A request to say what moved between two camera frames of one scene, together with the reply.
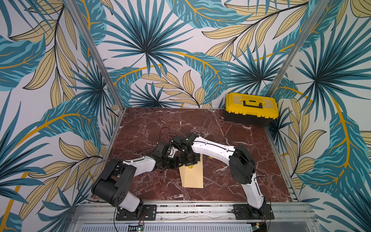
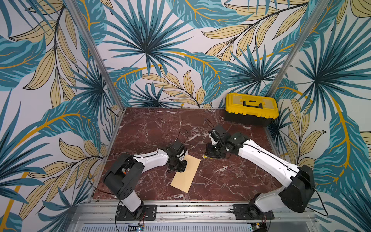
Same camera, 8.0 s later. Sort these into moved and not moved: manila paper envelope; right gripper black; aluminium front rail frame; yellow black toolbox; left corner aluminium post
Moved: right gripper black; manila paper envelope
Not moved: aluminium front rail frame; left corner aluminium post; yellow black toolbox
